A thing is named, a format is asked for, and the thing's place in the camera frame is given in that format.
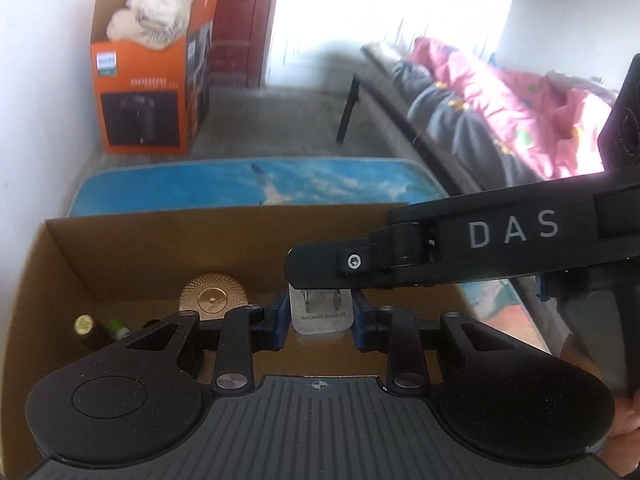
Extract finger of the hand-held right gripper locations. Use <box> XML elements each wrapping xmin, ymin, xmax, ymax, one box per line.
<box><xmin>283</xmin><ymin>224</ymin><xmax>441</xmax><ymax>292</ymax></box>

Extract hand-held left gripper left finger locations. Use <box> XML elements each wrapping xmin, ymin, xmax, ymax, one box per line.
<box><xmin>125</xmin><ymin>294</ymin><xmax>292</xmax><ymax>395</ymax></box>

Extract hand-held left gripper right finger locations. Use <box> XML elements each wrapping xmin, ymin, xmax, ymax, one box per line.
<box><xmin>350</xmin><ymin>290</ymin><xmax>506</xmax><ymax>395</ymax></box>

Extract white charger plug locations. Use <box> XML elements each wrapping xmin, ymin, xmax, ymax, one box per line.
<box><xmin>289</xmin><ymin>285</ymin><xmax>357</xmax><ymax>347</ymax></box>

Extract black jar with gold lid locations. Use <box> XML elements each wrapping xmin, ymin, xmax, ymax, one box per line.
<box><xmin>178</xmin><ymin>272</ymin><xmax>249</xmax><ymax>322</ymax></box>

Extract brown cardboard box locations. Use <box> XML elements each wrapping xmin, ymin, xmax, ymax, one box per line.
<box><xmin>2</xmin><ymin>201</ymin><xmax>478</xmax><ymax>466</ymax></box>

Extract green lip balm tube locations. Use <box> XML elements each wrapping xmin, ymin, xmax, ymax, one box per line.
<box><xmin>105</xmin><ymin>317</ymin><xmax>132</xmax><ymax>343</ymax></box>

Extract black tube with gold cap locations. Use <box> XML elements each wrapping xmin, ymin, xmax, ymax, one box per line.
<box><xmin>74</xmin><ymin>314</ymin><xmax>118</xmax><ymax>353</ymax></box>

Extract person's right hand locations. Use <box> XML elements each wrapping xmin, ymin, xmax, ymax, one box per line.
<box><xmin>612</xmin><ymin>390</ymin><xmax>640</xmax><ymax>441</ymax></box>

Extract pink quilt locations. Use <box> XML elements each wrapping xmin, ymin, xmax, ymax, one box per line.
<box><xmin>407</xmin><ymin>37</ymin><xmax>626</xmax><ymax>181</ymax></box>

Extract grey printed blanket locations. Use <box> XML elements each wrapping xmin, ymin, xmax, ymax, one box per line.
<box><xmin>361</xmin><ymin>42</ymin><xmax>551</xmax><ymax>196</ymax></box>

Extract orange appliance carton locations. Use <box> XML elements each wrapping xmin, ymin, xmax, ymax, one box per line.
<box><xmin>90</xmin><ymin>0</ymin><xmax>222</xmax><ymax>156</ymax></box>

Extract white panelled door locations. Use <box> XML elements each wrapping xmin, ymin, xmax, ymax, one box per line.
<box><xmin>262</xmin><ymin>0</ymin><xmax>506</xmax><ymax>88</ymax></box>

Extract red wooden door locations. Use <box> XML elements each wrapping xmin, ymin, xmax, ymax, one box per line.
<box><xmin>145</xmin><ymin>0</ymin><xmax>281</xmax><ymax>88</ymax></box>

